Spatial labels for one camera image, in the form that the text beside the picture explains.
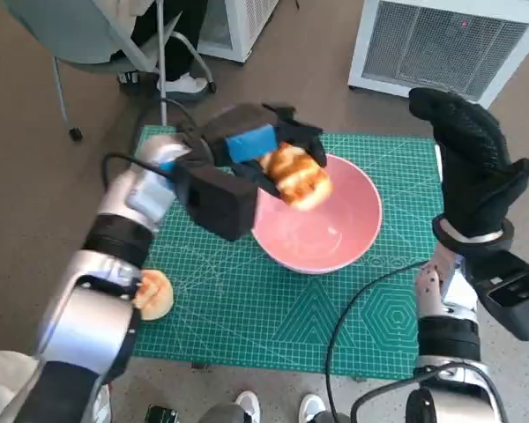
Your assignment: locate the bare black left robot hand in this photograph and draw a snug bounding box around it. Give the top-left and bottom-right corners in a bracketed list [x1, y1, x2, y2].
[202, 101, 328, 199]

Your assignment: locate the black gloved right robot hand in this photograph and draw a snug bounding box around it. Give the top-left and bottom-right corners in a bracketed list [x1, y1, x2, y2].
[407, 86, 529, 241]

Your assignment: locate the long striped toy bread loaf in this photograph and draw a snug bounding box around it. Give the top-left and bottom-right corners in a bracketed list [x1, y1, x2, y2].
[258, 141, 335, 212]

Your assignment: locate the pink bowl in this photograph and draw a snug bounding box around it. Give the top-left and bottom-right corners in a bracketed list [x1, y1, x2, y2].
[250, 152, 384, 275]

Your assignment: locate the round toy bread bun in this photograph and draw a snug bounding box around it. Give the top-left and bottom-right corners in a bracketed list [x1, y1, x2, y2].
[134, 269, 175, 322]

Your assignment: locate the person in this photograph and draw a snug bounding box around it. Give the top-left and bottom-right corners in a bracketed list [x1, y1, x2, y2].
[109, 0, 209, 94]

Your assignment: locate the green cutting mat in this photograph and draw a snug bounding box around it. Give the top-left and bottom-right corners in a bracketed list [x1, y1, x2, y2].
[130, 125, 445, 381]

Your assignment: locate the grey office chair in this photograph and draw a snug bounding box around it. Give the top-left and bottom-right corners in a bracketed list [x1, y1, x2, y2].
[2, 0, 216, 142]

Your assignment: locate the white shoe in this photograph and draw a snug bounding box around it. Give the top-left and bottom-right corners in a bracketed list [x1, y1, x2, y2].
[298, 393, 325, 423]
[234, 390, 262, 423]

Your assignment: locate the black glossy device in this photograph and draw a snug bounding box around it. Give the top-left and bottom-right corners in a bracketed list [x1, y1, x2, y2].
[145, 404, 180, 423]

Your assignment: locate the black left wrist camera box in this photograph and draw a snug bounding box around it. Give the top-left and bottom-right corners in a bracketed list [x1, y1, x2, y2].
[174, 156, 259, 242]

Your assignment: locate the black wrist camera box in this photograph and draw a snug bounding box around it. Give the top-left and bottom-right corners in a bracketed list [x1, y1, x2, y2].
[465, 250, 529, 343]
[174, 156, 259, 242]

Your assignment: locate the large white mesh enclosure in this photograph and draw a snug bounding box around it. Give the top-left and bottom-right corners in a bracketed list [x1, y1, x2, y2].
[346, 0, 529, 109]

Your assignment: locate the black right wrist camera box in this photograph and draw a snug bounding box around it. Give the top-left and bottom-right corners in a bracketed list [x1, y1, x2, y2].
[465, 250, 529, 343]

